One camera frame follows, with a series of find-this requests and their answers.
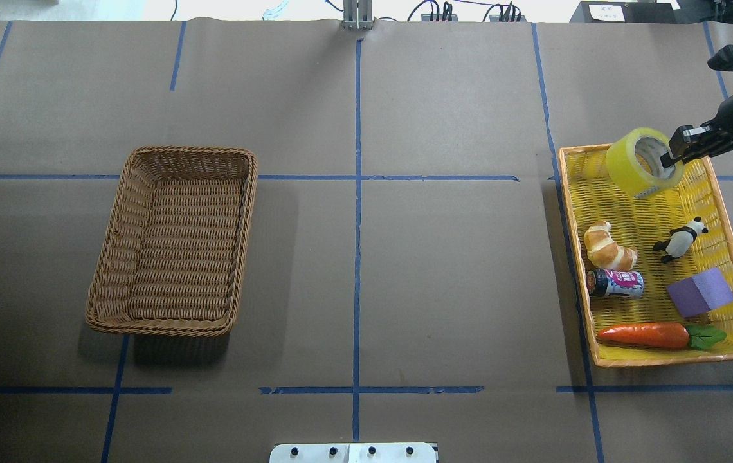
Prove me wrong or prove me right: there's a yellow tape roll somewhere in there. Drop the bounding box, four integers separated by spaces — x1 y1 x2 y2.
606 128 685 199

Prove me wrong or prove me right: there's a black box with label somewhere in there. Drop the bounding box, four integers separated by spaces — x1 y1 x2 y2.
569 1 678 24

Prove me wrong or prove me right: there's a toy carrot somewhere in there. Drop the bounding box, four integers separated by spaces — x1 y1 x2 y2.
596 322 728 350

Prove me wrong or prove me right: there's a brown wicker basket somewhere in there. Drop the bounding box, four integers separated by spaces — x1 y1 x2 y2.
85 146 258 338

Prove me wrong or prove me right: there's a toy croissant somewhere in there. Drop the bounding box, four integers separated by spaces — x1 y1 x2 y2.
583 220 638 271

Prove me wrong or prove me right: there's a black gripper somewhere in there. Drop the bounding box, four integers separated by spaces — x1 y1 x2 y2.
660 96 733 168

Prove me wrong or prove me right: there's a purple foam cube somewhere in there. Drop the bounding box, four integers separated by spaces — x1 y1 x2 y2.
666 267 733 318

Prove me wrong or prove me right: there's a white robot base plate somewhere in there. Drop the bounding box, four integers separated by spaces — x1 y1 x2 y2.
269 442 440 462

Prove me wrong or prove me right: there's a black power strip far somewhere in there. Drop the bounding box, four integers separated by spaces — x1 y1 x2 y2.
421 11 460 23

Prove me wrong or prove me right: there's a small purple can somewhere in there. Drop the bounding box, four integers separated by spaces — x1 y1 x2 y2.
585 268 645 300

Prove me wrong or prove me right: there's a black power strip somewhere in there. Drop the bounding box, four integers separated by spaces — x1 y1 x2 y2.
486 10 529 23
421 11 460 23

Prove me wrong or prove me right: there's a toy panda figure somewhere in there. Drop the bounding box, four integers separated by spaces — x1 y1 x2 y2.
652 216 709 264

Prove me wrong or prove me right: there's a black power strip near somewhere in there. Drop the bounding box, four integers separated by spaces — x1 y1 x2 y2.
486 10 529 23

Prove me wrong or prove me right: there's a yellow woven basket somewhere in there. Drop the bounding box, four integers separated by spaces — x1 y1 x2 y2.
557 145 733 367

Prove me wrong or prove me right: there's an aluminium frame post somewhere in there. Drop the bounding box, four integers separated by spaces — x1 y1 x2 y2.
342 0 374 30

